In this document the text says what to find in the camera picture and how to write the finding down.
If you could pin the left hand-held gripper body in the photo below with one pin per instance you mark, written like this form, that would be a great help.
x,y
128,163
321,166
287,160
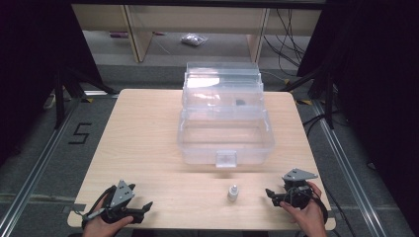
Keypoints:
x,y
121,194

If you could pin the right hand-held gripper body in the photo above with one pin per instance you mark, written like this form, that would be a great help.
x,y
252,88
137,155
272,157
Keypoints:
x,y
298,184

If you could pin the person's right hand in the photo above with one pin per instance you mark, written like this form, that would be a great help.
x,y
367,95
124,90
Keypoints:
x,y
308,219

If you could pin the person's left hand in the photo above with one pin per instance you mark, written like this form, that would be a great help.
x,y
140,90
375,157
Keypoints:
x,y
102,227

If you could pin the small white bottle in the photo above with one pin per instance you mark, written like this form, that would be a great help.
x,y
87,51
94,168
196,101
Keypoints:
x,y
233,193

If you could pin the yellow black tape piece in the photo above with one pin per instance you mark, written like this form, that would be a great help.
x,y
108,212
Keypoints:
x,y
304,102
87,100

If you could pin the clear plastic storage box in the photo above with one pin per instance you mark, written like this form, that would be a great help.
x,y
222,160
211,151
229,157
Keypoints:
x,y
226,115

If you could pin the black metal stand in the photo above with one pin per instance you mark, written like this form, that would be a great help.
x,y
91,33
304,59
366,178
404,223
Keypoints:
x,y
329,95
60,95

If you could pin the small dark object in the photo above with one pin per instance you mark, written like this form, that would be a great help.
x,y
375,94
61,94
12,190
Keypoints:
x,y
240,102

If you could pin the black curtain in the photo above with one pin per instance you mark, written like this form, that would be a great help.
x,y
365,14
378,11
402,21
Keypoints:
x,y
378,82
29,65

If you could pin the pink flat object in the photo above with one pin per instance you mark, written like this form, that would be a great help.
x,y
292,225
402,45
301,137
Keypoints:
x,y
119,34

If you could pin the clear plastic bag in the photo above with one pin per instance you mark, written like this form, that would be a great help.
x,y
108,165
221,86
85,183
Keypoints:
x,y
194,39

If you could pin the beige wooden shelf unit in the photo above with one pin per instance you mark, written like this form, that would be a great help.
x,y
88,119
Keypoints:
x,y
141,23

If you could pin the aluminium floor rail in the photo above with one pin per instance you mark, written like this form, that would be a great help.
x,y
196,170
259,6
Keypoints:
x,y
346,164
39,164

